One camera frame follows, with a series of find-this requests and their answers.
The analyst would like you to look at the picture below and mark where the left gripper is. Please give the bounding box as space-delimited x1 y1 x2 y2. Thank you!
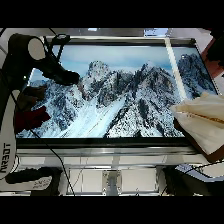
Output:
49 64 82 87

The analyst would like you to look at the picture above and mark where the silver frame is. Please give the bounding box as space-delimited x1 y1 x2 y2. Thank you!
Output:
0 34 224 197

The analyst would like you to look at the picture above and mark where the brown garment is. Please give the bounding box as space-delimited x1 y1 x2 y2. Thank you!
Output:
17 84 49 112

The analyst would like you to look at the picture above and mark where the cream shirt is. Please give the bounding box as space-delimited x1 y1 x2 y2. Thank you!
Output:
170 91 224 156

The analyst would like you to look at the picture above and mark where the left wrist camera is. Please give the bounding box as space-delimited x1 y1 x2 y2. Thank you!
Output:
49 33 72 63

